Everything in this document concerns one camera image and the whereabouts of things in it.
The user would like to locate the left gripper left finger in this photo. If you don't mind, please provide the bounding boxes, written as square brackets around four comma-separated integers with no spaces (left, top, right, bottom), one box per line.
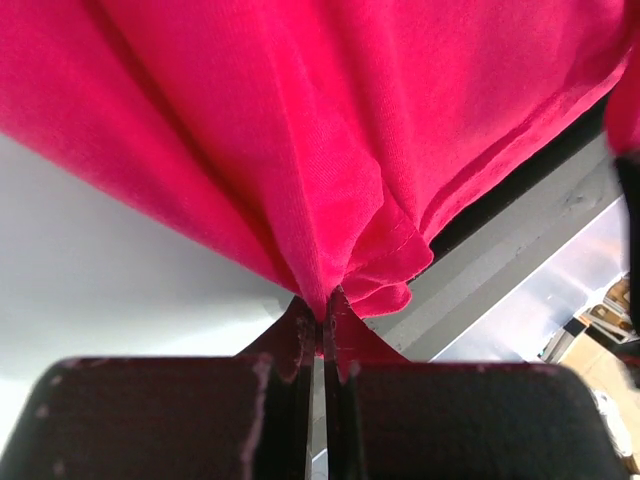
[1,299,315,479]

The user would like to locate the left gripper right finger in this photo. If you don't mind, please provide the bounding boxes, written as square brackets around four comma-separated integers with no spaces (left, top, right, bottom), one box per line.
[323,290,628,479]

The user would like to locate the pink t shirt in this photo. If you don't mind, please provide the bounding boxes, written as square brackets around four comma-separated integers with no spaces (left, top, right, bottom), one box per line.
[1,1,639,317]

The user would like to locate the aluminium front frame rail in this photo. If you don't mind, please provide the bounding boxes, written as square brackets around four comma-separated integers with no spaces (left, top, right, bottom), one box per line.
[367,135,619,360]

